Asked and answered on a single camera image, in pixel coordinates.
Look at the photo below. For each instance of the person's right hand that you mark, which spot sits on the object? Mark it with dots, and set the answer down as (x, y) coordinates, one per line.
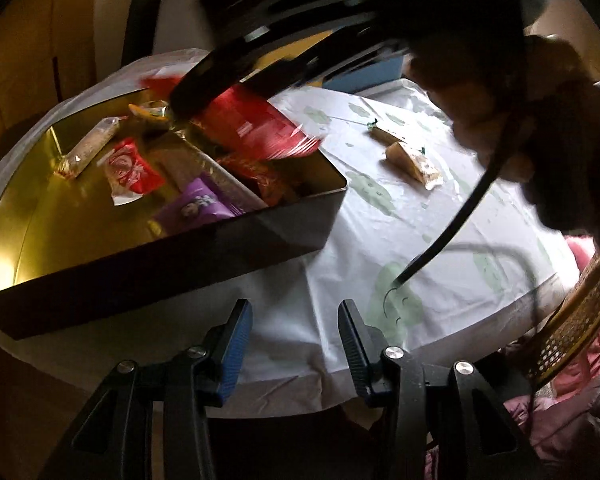
(480, 100)

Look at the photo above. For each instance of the gold tin box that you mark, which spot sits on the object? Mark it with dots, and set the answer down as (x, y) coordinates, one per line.
(180, 260)

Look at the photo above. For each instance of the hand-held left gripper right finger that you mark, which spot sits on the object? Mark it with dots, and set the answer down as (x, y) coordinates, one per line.
(352, 345)

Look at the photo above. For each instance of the large red snack packet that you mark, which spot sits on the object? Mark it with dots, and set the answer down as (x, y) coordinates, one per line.
(260, 120)

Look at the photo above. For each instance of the black chair back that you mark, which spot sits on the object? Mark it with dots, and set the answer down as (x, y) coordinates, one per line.
(145, 15)

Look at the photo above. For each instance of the cream bar packet green ends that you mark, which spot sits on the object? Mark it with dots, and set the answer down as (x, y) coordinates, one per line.
(415, 165)
(387, 135)

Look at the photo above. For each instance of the small red snack packet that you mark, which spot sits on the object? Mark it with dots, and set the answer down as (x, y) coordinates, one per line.
(130, 167)

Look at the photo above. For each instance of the gold perforated band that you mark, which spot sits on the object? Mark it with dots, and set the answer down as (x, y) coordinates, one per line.
(575, 320)

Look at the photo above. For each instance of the pink clothing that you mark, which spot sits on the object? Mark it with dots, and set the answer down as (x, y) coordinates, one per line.
(570, 410)

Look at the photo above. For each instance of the wooden cabinet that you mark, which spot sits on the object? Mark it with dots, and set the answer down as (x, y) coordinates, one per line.
(30, 60)

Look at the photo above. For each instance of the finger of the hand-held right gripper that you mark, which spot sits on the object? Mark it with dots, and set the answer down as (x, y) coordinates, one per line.
(215, 70)
(300, 72)

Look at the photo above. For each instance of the person's right forearm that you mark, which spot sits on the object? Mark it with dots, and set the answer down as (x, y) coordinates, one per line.
(585, 185)

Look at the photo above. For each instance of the purple snack packet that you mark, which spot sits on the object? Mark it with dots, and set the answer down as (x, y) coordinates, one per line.
(197, 202)

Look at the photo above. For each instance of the grey yellow blue chair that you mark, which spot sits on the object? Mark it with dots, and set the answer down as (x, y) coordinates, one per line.
(365, 72)

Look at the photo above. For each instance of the long oat bar packet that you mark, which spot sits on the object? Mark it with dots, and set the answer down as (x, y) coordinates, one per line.
(87, 147)

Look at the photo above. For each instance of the orange red snack packet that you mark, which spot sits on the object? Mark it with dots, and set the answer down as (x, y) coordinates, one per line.
(260, 175)

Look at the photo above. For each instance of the white printed tablecloth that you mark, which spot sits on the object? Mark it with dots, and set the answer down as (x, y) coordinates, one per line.
(430, 240)

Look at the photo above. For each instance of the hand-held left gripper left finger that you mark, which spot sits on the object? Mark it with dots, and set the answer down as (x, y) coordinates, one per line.
(235, 345)

